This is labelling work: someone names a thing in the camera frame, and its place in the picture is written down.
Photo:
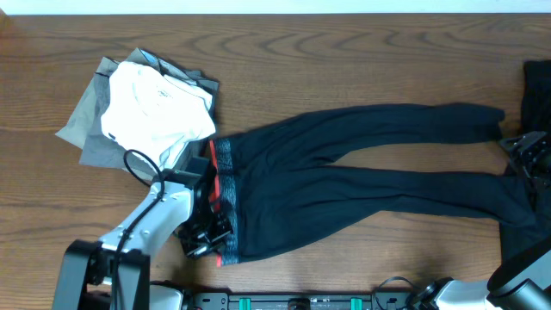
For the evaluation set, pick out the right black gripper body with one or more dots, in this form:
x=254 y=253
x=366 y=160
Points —
x=536 y=158

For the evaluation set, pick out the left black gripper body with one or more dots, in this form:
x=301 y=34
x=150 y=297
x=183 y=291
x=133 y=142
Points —
x=211 y=232

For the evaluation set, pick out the black leggings red waistband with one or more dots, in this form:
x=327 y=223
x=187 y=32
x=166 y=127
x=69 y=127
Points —
x=281 y=186

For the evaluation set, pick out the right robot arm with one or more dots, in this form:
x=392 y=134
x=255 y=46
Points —
x=522 y=282

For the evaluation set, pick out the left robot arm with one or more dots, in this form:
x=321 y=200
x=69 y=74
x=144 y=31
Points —
x=114 y=271

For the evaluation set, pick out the black garment at right edge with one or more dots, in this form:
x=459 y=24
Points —
x=535 y=108

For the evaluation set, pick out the white t-shirt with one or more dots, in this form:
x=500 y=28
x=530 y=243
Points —
x=156 y=114

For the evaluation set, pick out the grey folded garment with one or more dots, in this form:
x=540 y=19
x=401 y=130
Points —
x=83 y=129

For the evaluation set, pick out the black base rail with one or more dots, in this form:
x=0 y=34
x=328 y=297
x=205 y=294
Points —
x=301 y=301

